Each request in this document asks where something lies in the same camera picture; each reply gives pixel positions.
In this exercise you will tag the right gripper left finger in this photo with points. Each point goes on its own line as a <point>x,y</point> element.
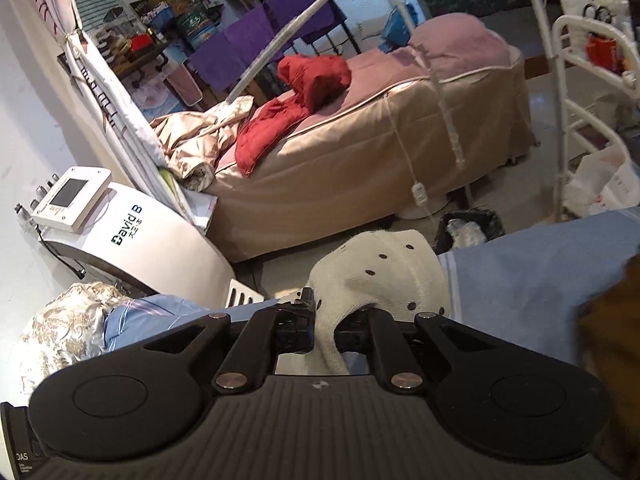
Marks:
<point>237,356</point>

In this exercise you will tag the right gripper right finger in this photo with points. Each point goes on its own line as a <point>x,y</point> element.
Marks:
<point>409,356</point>

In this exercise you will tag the cream dotted small garment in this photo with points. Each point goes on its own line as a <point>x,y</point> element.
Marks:
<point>397,272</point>

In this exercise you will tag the blue plaid blanket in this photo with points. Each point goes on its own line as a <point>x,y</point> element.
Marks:
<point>527,287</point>

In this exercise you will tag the black wicker waste basket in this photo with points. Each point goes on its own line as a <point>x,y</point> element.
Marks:
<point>467,228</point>

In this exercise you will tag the white David B machine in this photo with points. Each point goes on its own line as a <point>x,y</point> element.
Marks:
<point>84,216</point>

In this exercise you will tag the floral satin pillow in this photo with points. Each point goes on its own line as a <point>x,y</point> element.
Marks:
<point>67,330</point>

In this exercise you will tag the mustard and navy garment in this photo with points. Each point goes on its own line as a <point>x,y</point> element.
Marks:
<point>608,342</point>

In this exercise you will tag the beige satin quilt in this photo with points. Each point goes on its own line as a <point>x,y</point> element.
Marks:
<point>193,141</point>

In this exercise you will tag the brown massage bed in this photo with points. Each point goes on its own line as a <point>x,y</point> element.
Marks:
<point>332,174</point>

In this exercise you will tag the white shopping bag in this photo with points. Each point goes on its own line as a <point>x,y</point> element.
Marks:
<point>604,181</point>

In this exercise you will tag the red padded jacket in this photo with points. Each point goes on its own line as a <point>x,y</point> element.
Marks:
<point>315,83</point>

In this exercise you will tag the purple cloth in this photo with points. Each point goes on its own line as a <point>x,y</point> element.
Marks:
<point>222,59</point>

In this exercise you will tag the pink bed pillow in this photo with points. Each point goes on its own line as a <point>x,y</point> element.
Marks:
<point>459,43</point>

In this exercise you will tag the white metal trolley rack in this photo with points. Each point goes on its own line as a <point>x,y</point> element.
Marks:
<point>593,60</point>

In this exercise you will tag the white inline cord switch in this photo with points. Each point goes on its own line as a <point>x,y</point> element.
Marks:
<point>419,194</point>

